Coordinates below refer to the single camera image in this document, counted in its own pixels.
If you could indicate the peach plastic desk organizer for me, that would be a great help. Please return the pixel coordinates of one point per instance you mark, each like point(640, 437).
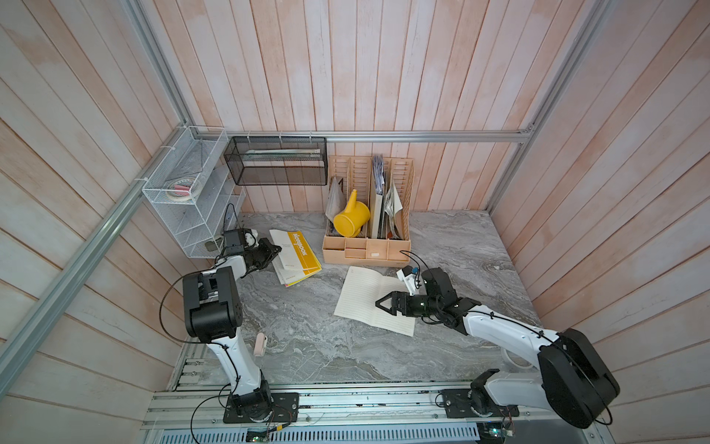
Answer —
point(362, 250)

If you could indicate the grey folder in organizer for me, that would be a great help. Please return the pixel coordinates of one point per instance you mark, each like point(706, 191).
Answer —
point(336, 200)

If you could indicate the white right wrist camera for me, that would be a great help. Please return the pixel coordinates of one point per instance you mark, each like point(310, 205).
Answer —
point(411, 278)

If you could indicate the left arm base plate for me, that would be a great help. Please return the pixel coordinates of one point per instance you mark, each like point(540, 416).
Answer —
point(283, 408)

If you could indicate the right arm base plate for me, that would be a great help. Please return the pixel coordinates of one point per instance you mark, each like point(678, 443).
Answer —
point(473, 403)

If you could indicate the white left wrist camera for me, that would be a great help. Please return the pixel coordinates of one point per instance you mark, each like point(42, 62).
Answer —
point(251, 238)

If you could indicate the grey-green book in organizer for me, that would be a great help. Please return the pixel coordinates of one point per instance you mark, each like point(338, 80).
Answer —
point(377, 194)

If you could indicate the yellow plastic watering can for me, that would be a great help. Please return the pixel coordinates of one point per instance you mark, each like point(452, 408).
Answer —
point(350, 221)

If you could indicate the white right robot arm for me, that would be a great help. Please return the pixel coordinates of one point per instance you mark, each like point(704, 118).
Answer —
point(570, 377)

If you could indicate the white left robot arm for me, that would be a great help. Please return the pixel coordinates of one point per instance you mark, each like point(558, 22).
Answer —
point(214, 316)

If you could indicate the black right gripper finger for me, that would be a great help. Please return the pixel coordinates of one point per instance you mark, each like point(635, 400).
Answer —
point(392, 299)
point(397, 311)

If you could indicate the cream lined notebook with holes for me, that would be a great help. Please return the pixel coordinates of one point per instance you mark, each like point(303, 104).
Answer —
point(361, 289)

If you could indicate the illustrated book in organizer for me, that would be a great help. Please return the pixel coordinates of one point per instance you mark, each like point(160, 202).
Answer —
point(393, 207)

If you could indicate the white wire wall shelf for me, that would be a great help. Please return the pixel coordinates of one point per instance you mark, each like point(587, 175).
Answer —
point(198, 225)

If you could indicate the cream notebook orange cover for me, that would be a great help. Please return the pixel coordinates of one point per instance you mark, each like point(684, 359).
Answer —
point(295, 264)
point(293, 238)

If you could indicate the aluminium frame rail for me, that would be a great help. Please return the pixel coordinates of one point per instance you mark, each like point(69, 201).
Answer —
point(384, 137)

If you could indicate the tape roll on shelf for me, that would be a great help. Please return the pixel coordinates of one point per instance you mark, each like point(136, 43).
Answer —
point(183, 189)

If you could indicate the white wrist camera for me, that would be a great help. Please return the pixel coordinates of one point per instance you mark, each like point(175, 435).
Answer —
point(251, 238)
point(411, 278)

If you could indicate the black mesh wall basket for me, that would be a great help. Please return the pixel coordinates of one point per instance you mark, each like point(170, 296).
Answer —
point(277, 160)

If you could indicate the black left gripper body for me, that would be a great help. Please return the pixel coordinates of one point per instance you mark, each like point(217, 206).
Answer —
point(261, 255)

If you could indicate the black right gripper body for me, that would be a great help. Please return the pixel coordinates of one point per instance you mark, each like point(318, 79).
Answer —
point(422, 305)

